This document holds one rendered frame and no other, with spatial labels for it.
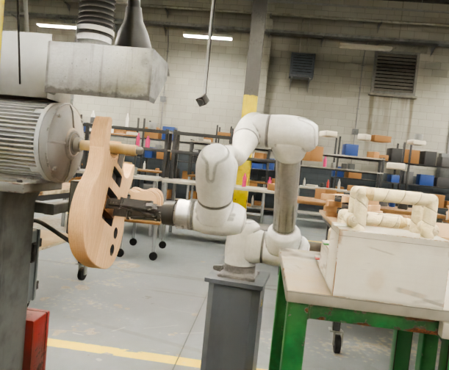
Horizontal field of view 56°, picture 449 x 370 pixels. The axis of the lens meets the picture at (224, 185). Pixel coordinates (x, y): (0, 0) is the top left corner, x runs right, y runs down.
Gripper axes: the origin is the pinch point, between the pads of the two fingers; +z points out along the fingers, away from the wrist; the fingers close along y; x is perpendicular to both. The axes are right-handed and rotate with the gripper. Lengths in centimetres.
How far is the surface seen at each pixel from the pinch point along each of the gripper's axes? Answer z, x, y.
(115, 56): -2.5, 34.2, -28.8
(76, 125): 15.7, 24.6, -5.1
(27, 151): 23.2, 10.1, -13.8
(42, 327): 30, -37, 39
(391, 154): -361, 474, 859
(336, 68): -223, 740, 876
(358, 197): -70, 3, -20
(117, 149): 0.0, 17.1, -5.7
